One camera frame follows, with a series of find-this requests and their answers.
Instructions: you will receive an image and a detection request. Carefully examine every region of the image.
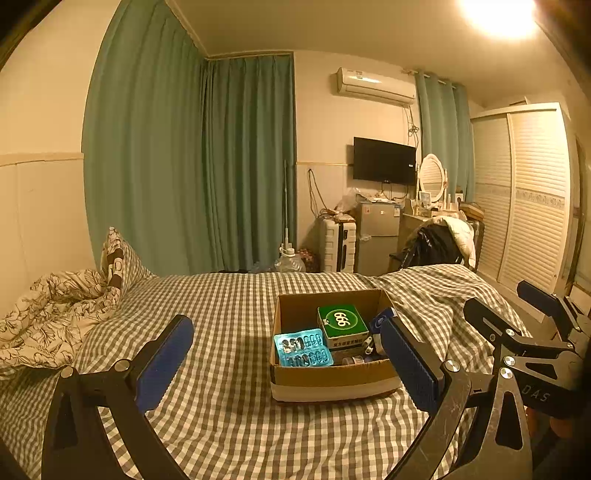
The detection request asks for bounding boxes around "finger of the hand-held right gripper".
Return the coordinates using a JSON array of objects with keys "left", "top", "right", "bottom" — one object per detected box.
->
[
  {"left": 516, "top": 280, "right": 591, "bottom": 344},
  {"left": 463, "top": 298, "right": 529, "bottom": 354}
]

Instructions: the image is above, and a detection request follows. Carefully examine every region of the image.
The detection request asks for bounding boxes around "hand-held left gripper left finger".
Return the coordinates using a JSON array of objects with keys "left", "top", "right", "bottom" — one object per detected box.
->
[{"left": 41, "top": 315, "right": 195, "bottom": 480}]

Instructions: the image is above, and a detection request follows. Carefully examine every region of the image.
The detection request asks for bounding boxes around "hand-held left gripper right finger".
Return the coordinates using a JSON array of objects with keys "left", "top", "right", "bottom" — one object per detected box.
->
[{"left": 380, "top": 316, "right": 539, "bottom": 480}]

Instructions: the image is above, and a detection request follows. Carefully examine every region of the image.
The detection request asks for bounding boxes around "blue tissue pack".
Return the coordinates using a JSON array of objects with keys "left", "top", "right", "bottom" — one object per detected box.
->
[{"left": 369, "top": 307, "right": 399, "bottom": 333}]

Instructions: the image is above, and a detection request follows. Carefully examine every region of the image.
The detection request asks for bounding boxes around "brown cardboard box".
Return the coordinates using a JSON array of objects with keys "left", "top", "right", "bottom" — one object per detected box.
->
[{"left": 269, "top": 288, "right": 402, "bottom": 403}]

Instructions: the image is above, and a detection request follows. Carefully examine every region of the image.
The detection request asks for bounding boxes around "green medicine box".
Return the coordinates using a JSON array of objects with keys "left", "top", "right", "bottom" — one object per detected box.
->
[{"left": 317, "top": 305, "right": 369, "bottom": 348}]

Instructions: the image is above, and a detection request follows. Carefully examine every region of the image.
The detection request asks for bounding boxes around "teal pill blister pack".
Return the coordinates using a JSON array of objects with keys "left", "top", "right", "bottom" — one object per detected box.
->
[{"left": 273, "top": 328, "right": 333, "bottom": 368}]

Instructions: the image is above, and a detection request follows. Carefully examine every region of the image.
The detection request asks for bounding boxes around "checkered bed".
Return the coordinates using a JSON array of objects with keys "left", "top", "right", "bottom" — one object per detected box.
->
[{"left": 0, "top": 265, "right": 532, "bottom": 480}]

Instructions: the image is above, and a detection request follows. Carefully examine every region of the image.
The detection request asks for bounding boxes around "white jacket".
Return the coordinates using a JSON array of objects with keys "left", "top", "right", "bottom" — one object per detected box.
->
[{"left": 431, "top": 216, "right": 476, "bottom": 268}]

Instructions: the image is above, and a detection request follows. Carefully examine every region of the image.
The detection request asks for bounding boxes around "white louvered wardrobe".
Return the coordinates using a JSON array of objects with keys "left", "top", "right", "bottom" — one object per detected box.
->
[{"left": 471, "top": 102, "right": 580, "bottom": 315}]

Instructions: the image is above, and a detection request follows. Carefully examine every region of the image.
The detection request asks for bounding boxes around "patterned pillow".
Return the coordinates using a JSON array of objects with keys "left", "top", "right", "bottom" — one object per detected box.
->
[{"left": 100, "top": 226, "right": 155, "bottom": 296}]

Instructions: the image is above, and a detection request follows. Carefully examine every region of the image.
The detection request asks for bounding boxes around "dressing table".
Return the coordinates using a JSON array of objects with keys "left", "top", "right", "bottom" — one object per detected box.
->
[{"left": 399, "top": 210, "right": 439, "bottom": 232}]

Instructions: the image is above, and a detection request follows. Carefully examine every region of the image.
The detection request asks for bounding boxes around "floral duvet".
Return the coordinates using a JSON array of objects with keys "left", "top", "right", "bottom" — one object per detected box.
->
[{"left": 0, "top": 270, "right": 123, "bottom": 374}]

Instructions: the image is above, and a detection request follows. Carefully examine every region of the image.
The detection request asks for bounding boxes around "grey small fridge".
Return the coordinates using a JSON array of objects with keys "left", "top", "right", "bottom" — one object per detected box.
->
[{"left": 355, "top": 202, "right": 401, "bottom": 276}]

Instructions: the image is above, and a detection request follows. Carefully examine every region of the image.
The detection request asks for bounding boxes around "white suitcase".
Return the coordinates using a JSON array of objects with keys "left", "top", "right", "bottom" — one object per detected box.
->
[{"left": 320, "top": 217, "right": 358, "bottom": 273}]

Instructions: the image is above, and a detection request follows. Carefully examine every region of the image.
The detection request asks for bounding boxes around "oval white mirror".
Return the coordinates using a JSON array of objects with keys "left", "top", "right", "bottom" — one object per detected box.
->
[{"left": 418, "top": 154, "right": 448, "bottom": 197}]

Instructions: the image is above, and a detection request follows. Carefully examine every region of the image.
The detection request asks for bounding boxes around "clear water jug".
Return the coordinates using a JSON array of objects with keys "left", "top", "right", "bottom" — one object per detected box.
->
[{"left": 274, "top": 247, "right": 308, "bottom": 273}]

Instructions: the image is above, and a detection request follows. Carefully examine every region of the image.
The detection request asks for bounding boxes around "clear plastic bag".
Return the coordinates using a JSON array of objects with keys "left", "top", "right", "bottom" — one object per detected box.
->
[{"left": 333, "top": 187, "right": 358, "bottom": 215}]

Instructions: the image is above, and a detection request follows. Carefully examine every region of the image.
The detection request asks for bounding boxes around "narrow green curtain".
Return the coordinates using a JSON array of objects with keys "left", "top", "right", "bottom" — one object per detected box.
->
[{"left": 414, "top": 71, "right": 476, "bottom": 204}]

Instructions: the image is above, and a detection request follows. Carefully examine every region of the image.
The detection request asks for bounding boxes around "white mop pole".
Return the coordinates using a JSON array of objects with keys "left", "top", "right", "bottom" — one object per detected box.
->
[{"left": 281, "top": 160, "right": 294, "bottom": 250}]

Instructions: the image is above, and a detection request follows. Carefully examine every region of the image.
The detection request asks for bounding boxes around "wide green curtain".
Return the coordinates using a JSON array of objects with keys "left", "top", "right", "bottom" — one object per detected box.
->
[{"left": 83, "top": 0, "right": 297, "bottom": 278}]

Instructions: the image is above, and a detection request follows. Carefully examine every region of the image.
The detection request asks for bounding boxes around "white air conditioner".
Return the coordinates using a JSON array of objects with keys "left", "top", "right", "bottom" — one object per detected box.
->
[{"left": 335, "top": 67, "right": 416, "bottom": 106}]

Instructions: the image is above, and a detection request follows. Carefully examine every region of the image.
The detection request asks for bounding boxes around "ceiling light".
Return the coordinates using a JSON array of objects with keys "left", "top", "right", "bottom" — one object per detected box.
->
[{"left": 457, "top": 0, "right": 539, "bottom": 40}]

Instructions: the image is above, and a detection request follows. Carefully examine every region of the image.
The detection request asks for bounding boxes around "black wall television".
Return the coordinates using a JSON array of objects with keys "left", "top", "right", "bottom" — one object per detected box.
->
[{"left": 353, "top": 137, "right": 416, "bottom": 186}]

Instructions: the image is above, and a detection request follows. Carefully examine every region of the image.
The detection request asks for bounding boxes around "wall cable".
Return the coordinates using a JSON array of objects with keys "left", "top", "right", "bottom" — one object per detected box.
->
[{"left": 307, "top": 168, "right": 324, "bottom": 217}]

